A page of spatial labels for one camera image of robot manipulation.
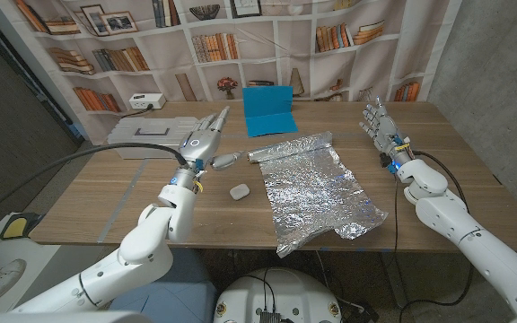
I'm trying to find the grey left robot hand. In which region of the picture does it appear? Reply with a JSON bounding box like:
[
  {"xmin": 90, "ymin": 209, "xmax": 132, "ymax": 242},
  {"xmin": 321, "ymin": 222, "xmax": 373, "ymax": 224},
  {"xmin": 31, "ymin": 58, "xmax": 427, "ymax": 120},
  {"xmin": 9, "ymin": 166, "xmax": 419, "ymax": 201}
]
[{"xmin": 175, "ymin": 105, "xmax": 245, "ymax": 180}]

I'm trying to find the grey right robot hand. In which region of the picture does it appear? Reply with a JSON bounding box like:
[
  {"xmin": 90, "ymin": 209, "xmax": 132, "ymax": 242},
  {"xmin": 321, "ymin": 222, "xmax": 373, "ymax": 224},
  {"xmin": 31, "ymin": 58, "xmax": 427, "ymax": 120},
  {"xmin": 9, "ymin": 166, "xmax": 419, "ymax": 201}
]
[{"xmin": 359, "ymin": 96, "xmax": 416, "ymax": 170}]

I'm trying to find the white AirPods case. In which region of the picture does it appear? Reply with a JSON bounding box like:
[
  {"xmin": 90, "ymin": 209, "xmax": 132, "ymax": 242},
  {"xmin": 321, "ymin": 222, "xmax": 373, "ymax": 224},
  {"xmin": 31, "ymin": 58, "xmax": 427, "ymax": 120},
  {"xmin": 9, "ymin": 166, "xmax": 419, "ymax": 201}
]
[{"xmin": 229, "ymin": 183, "xmax": 251, "ymax": 202}]

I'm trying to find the blue folded origami paper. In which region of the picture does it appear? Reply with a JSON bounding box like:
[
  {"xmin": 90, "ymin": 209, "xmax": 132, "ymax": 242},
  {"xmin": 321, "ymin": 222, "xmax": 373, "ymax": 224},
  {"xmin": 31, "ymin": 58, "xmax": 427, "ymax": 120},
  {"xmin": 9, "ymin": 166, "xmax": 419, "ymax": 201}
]
[{"xmin": 242, "ymin": 85, "xmax": 299, "ymax": 138}]

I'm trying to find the aluminum foil sheet with roll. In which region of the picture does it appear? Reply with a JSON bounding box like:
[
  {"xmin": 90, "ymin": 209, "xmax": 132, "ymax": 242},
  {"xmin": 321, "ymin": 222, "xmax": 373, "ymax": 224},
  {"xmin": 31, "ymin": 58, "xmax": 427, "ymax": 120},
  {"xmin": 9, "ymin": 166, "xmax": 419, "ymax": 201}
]
[{"xmin": 246, "ymin": 131, "xmax": 389, "ymax": 259}]

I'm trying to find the clear plastic storage box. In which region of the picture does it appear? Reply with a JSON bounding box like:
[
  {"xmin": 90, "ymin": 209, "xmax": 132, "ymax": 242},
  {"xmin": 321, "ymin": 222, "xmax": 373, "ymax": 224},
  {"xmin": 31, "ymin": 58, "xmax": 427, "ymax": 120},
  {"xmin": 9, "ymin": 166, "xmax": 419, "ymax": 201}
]
[{"xmin": 107, "ymin": 116, "xmax": 199, "ymax": 160}]

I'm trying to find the white power strip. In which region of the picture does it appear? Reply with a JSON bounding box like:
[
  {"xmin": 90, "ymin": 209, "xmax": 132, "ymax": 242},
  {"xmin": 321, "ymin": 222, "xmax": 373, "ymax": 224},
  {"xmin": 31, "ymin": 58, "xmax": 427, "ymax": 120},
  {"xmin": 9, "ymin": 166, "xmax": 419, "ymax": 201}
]
[{"xmin": 128, "ymin": 92, "xmax": 167, "ymax": 110}]

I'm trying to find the printed bookshelf backdrop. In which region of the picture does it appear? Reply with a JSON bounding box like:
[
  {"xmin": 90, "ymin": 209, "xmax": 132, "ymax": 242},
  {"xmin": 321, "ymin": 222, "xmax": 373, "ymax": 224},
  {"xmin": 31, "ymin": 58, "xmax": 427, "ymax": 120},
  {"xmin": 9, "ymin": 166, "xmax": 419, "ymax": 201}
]
[{"xmin": 0, "ymin": 0, "xmax": 464, "ymax": 145}]

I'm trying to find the grey metal table leg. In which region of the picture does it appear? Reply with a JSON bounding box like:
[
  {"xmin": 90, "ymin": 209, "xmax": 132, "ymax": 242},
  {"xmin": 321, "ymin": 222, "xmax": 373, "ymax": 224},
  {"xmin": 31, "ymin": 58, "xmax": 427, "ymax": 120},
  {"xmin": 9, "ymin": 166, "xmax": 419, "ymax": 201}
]
[{"xmin": 381, "ymin": 251, "xmax": 410, "ymax": 310}]

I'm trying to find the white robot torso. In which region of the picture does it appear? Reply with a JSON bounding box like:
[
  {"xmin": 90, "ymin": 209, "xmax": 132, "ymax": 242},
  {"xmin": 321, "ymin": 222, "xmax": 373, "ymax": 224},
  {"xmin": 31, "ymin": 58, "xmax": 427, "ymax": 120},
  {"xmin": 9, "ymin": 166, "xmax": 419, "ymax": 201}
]
[{"xmin": 213, "ymin": 267, "xmax": 344, "ymax": 323}]

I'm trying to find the dark perforated metal panel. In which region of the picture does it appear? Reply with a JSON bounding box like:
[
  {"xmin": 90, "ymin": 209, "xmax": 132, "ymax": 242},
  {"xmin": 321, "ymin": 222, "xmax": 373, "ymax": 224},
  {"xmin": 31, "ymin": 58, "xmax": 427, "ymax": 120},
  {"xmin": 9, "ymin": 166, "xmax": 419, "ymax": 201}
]
[{"xmin": 0, "ymin": 8, "xmax": 84, "ymax": 234}]

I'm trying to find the white floor platform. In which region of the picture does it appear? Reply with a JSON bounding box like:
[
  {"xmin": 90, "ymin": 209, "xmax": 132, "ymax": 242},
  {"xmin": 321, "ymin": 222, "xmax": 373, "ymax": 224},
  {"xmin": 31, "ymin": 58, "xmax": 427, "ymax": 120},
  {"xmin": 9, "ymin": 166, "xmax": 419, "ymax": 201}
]
[{"xmin": 0, "ymin": 213, "xmax": 62, "ymax": 315}]

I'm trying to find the yellow and black pedal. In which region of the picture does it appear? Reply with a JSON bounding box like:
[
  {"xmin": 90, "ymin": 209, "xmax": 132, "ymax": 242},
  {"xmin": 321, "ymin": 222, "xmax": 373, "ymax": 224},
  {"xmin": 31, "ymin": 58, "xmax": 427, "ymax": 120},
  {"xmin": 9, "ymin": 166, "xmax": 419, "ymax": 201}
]
[{"xmin": 0, "ymin": 212, "xmax": 39, "ymax": 241}]

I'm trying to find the white sneaker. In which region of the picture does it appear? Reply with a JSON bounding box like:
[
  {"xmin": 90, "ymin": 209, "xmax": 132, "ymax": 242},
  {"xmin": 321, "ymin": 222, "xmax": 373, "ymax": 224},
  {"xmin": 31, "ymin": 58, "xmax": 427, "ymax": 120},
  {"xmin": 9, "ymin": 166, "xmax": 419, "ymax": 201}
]
[{"xmin": 0, "ymin": 258, "xmax": 28, "ymax": 295}]

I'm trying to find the black power strip cord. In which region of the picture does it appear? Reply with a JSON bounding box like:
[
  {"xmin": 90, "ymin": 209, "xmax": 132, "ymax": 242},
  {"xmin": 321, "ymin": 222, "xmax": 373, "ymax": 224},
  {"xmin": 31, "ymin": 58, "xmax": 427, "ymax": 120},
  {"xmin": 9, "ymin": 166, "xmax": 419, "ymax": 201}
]
[{"xmin": 120, "ymin": 103, "xmax": 154, "ymax": 119}]

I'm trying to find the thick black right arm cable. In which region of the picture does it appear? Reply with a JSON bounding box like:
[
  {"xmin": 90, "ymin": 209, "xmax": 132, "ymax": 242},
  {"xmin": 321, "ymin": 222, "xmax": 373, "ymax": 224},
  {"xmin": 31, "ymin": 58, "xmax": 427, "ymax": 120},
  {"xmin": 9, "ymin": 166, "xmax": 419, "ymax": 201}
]
[{"xmin": 397, "ymin": 150, "xmax": 476, "ymax": 323}]

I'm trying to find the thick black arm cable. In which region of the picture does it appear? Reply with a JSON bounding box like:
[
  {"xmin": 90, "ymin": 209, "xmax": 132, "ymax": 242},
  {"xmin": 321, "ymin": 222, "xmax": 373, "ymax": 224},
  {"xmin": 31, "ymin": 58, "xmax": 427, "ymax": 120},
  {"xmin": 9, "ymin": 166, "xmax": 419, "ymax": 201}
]
[
  {"xmin": 0, "ymin": 142, "xmax": 191, "ymax": 225},
  {"xmin": 397, "ymin": 150, "xmax": 476, "ymax": 323}
]

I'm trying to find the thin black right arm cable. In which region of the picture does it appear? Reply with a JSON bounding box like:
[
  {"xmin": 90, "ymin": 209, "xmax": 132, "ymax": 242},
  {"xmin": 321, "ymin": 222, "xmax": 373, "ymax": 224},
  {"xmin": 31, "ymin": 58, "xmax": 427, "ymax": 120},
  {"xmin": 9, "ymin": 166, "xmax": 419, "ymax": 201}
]
[{"xmin": 391, "ymin": 172, "xmax": 399, "ymax": 266}]

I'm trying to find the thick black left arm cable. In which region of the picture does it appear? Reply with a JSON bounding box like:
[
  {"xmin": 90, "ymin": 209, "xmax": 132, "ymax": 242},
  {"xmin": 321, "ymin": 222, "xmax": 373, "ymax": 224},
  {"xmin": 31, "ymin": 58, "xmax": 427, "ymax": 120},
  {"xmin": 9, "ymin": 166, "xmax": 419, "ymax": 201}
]
[{"xmin": 0, "ymin": 142, "xmax": 191, "ymax": 225}]

